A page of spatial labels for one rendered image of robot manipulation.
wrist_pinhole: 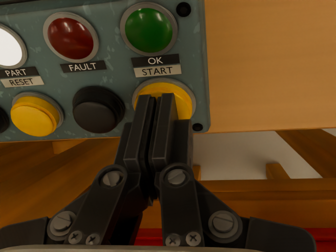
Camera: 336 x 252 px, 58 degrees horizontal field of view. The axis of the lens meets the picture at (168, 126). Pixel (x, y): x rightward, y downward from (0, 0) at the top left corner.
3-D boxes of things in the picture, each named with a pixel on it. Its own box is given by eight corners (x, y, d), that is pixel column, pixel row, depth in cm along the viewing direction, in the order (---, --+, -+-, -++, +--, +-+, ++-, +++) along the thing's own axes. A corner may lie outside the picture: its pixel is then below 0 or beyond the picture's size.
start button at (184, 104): (195, 119, 16) (194, 135, 16) (142, 122, 17) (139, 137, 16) (189, 74, 14) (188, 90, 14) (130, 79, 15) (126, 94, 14)
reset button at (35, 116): (67, 124, 17) (60, 139, 16) (29, 126, 18) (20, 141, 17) (50, 91, 16) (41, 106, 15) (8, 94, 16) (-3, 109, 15)
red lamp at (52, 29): (103, 58, 14) (91, 56, 13) (59, 62, 14) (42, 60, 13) (99, 16, 14) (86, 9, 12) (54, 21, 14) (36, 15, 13)
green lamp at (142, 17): (178, 51, 13) (174, 48, 12) (130, 55, 14) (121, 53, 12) (175, 7, 13) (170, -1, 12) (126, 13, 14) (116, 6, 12)
